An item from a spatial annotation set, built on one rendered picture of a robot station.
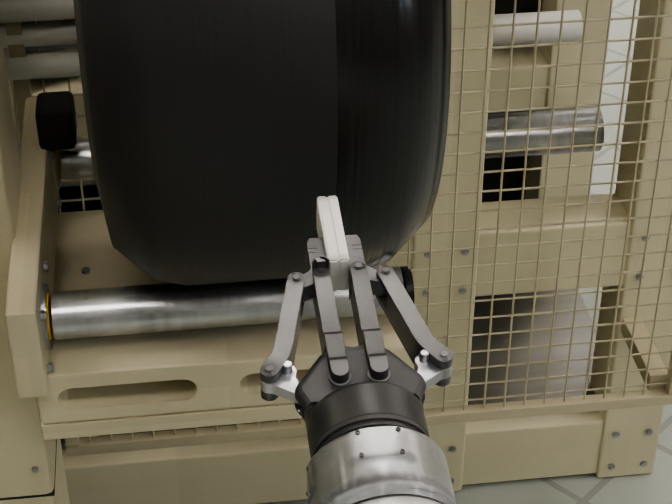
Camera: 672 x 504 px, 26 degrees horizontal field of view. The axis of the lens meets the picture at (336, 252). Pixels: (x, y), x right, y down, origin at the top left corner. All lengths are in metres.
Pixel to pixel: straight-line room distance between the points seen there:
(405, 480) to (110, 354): 0.59
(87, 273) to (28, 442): 0.19
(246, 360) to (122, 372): 0.12
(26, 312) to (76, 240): 0.35
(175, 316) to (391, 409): 0.50
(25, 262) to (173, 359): 0.16
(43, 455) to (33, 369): 0.24
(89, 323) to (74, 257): 0.27
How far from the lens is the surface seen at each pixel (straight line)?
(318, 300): 0.98
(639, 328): 2.29
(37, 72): 1.76
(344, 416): 0.89
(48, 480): 1.60
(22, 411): 1.53
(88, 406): 1.40
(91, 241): 1.65
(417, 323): 0.97
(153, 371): 1.37
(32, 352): 1.33
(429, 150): 1.18
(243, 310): 1.36
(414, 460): 0.86
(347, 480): 0.85
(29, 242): 1.40
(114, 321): 1.36
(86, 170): 1.59
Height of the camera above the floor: 1.73
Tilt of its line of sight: 35 degrees down
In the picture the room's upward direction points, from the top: straight up
